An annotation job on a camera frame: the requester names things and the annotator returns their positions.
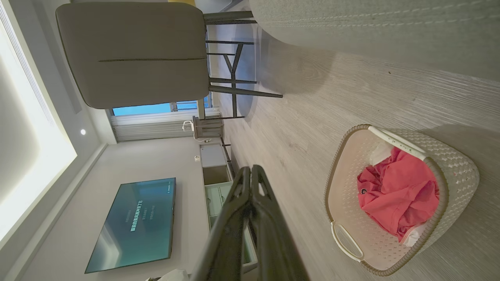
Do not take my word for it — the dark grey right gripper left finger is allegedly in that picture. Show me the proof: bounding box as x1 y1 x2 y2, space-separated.
191 167 251 281

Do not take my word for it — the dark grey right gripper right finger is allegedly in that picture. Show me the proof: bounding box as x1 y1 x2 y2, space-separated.
250 165 311 281

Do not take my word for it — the white laundry basket brown rim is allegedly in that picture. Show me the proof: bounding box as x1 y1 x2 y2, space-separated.
325 124 480 277

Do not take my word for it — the white television cabinet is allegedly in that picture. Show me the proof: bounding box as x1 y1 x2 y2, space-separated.
200 143 259 274

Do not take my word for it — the white rounded object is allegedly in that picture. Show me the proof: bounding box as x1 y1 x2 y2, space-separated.
145 269 190 281

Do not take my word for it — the small wooden stool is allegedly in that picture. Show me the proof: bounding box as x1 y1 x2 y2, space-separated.
192 116 225 139

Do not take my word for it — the white pleated curtain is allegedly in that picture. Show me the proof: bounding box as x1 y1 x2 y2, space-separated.
109 108 221 142

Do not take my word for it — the red jersey garment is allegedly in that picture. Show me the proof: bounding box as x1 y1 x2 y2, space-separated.
357 146 440 243

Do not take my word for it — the window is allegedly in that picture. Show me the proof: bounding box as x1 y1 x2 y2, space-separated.
112 95 214 117

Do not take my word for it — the beige chair with dark legs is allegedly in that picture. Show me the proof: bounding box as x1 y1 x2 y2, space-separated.
55 2 283 120

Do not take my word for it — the grey fabric sofa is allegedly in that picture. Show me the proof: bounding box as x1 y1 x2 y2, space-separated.
249 0 500 83

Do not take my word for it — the wall-mounted flat television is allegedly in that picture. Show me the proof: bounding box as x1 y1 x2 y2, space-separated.
84 178 177 274

